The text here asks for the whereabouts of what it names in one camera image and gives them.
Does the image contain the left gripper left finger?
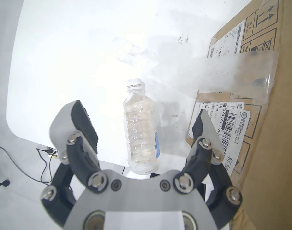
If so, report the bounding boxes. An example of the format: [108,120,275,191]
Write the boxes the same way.
[40,100,109,227]

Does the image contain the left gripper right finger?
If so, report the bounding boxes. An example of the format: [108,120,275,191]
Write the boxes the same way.
[173,109,243,230]

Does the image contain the clear plastic water bottle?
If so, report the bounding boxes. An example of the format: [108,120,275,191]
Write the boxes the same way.
[123,78,161,175]

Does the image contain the large brown cardboard carton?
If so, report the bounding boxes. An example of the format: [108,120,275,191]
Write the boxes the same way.
[186,0,292,230]

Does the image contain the clear plastic bag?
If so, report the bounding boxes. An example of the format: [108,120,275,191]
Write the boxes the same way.
[112,32,280,97]

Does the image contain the black cable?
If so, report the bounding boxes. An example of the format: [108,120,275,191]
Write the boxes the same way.
[0,142,57,184]

